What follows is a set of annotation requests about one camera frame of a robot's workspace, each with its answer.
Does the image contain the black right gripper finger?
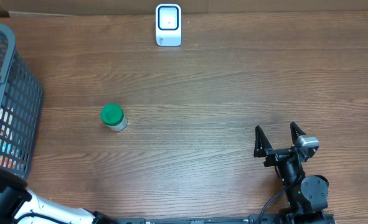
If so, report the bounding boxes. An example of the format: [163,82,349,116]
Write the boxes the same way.
[290,122,306,144]
[253,126,273,157]

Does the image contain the green lid white jar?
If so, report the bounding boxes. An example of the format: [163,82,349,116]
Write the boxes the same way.
[100,103,128,131]

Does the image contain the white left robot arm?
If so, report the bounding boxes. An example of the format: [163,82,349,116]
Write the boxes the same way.
[0,169,117,224]

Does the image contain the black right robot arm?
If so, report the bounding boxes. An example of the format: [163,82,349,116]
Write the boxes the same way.
[253,122,335,224]

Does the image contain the white barcode scanner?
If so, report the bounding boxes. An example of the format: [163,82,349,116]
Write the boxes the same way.
[155,3,182,47]

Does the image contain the grey plastic mesh basket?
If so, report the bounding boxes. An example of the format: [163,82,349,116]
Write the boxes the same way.
[0,24,44,180]

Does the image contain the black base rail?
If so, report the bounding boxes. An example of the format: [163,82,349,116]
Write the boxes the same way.
[115,214,336,224]

